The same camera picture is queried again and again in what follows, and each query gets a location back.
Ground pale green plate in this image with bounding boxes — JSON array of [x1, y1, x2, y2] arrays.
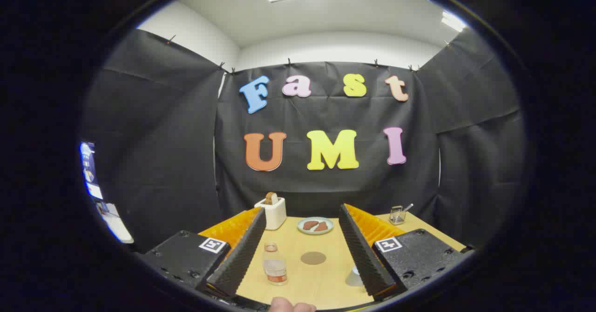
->
[[298, 217, 334, 235]]

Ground computer monitor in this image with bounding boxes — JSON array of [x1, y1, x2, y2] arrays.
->
[[79, 141, 104, 201]]

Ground clear plastic juice bottle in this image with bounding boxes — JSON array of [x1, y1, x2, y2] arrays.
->
[[262, 242, 288, 286]]

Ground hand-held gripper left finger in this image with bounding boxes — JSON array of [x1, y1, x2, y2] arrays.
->
[[140, 206, 267, 299]]

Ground black backdrop cloth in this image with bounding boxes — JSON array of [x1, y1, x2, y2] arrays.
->
[[81, 28, 527, 253]]

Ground small ceiling light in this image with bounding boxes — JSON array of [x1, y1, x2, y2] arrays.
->
[[441, 10, 467, 32]]

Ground white toaster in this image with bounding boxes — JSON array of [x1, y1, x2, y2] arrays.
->
[[254, 197, 287, 231]]

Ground brown round coaster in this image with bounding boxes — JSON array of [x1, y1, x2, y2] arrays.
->
[[300, 251, 327, 265]]

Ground white desk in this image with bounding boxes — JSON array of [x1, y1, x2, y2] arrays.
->
[[95, 203, 134, 244]]

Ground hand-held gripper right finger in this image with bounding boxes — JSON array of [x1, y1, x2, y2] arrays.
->
[[339, 203, 471, 302]]

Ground white cup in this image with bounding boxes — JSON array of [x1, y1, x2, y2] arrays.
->
[[345, 265, 366, 287]]

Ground wooden table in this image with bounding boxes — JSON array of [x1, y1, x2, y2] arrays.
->
[[198, 212, 467, 311]]

